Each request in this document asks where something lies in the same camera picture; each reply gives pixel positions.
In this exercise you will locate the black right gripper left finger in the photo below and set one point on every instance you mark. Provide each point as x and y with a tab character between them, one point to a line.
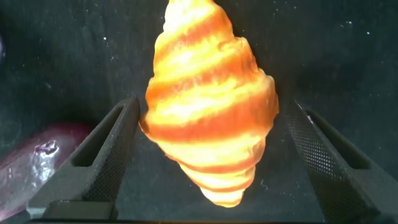
102	168

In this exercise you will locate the golden striped croissant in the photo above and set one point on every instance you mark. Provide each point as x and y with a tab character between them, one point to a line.
211	109

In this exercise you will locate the black table cloth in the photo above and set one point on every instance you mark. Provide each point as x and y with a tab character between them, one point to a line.
342	62

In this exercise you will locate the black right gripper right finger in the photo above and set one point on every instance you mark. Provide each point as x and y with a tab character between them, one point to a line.
329	168

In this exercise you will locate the purple eggplant with green stem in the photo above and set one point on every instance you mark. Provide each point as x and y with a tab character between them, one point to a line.
31	168

